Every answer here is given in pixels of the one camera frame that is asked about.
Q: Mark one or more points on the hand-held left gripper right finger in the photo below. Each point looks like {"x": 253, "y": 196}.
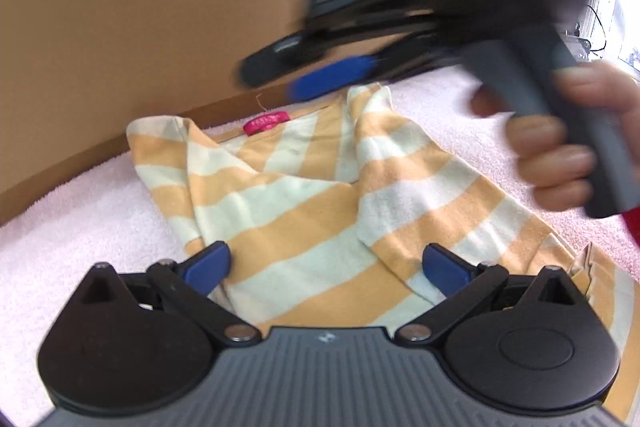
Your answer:
{"x": 445, "y": 264}

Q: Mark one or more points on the pink towel blanket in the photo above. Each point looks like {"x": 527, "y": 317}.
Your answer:
{"x": 75, "y": 217}

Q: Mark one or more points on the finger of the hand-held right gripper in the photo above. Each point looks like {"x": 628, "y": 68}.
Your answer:
{"x": 280, "y": 62}
{"x": 330, "y": 79}

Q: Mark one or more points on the person's right hand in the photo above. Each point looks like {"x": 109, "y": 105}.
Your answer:
{"x": 550, "y": 157}

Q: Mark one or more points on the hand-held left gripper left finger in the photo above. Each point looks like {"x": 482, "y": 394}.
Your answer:
{"x": 207, "y": 264}

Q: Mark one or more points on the large cardboard box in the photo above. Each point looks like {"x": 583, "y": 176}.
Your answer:
{"x": 125, "y": 32}

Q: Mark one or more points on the orange white striped sweater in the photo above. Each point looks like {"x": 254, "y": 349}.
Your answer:
{"x": 310, "y": 207}

